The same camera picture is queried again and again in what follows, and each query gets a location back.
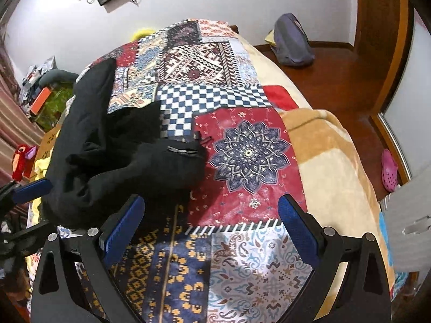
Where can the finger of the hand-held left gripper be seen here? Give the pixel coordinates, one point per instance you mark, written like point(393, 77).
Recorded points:
point(32, 188)
point(30, 230)

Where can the striped curtain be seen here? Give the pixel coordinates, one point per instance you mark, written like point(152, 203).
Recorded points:
point(13, 117)

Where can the red plush toy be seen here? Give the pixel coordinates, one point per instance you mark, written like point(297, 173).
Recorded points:
point(22, 161)

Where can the pink clog shoe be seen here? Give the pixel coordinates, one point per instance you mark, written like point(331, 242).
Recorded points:
point(389, 171)

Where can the wooden door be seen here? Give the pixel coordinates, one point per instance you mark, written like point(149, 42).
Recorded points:
point(380, 23)

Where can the beige fleece blanket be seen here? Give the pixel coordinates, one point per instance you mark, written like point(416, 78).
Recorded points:
point(336, 175)

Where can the yellow paper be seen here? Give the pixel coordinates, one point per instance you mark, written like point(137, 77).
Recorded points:
point(271, 37)

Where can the patchwork printed blanket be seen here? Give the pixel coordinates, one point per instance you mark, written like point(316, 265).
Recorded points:
point(249, 154)

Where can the black zip hoodie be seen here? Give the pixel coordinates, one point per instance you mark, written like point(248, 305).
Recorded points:
point(101, 161)

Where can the yellow fuzzy cloth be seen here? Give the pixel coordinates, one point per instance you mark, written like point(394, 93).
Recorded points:
point(143, 33)

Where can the dark grey plush toy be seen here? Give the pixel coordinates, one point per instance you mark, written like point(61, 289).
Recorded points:
point(57, 76)

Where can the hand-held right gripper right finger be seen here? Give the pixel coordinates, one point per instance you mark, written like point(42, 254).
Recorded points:
point(299, 232)

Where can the pile of cluttered boxes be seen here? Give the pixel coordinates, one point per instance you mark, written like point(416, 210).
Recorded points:
point(33, 74)

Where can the brown paw print cardboard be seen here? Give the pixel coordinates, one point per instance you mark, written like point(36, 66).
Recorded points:
point(48, 141)

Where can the white wardrobe door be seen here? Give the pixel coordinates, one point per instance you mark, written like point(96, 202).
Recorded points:
point(414, 107)

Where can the orange box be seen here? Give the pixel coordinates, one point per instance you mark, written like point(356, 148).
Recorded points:
point(39, 101)

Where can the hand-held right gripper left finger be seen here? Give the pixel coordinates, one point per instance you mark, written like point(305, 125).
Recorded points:
point(123, 228)

